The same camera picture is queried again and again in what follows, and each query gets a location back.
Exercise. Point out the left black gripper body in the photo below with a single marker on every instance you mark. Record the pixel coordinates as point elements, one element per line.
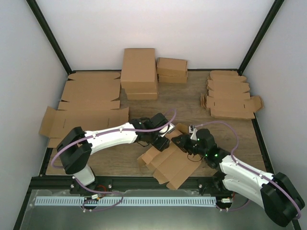
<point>160,145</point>

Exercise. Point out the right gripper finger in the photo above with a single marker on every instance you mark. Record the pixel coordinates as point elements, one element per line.
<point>180,145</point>
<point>181,139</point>

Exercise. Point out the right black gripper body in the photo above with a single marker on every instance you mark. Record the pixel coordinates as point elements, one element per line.
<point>192,148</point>

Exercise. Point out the small cardboard box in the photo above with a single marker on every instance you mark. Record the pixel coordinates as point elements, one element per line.
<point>171,166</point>
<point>172,67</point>
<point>173,79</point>

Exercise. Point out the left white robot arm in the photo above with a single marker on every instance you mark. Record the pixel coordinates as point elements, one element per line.
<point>76,148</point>

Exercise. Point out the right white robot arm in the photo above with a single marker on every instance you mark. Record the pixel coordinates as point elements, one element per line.
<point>275,193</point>

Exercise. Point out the large folded cardboard box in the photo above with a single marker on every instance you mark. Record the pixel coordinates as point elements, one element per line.
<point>138,73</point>

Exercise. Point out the small folded cardboard box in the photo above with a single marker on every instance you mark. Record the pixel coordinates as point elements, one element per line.
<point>172,67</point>

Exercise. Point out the stack of flat cardboard blanks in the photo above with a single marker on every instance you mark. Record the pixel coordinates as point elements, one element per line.
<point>228,96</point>

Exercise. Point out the large flat cardboard sheet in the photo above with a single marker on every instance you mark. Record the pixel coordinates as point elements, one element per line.
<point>90,100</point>

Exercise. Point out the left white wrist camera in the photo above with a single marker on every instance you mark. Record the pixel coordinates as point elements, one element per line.
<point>167,129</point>

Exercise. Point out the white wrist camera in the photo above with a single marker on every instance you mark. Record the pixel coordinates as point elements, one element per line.
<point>167,129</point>
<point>192,132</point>

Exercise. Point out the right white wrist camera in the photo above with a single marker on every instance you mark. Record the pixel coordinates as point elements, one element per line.
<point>192,132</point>

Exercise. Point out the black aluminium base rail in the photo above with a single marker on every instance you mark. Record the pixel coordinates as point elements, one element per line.
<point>204,185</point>

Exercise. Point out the right black frame post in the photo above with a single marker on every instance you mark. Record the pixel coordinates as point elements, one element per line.
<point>260,34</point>

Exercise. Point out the black frame post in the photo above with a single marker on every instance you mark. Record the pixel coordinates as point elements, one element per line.
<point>49,34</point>
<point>260,34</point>

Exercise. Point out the light blue cable duct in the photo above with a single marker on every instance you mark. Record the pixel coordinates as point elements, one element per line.
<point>193,201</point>

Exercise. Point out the left black frame post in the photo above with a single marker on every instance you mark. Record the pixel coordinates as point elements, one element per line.
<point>49,34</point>

